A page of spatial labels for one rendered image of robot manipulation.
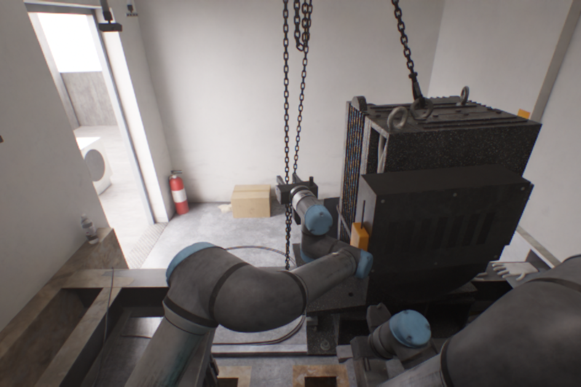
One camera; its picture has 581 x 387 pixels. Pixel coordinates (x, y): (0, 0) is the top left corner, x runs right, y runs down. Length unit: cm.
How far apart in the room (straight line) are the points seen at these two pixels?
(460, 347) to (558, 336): 9
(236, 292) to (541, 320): 39
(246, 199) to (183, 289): 276
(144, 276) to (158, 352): 135
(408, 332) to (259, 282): 34
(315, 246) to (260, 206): 248
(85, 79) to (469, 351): 809
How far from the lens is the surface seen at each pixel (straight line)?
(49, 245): 222
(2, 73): 210
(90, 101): 826
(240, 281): 54
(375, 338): 83
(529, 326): 37
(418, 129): 98
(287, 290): 56
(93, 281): 208
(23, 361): 205
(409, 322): 73
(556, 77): 229
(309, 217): 82
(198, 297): 58
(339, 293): 135
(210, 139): 351
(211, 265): 58
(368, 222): 91
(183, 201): 364
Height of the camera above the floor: 189
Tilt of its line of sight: 29 degrees down
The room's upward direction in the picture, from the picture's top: 2 degrees counter-clockwise
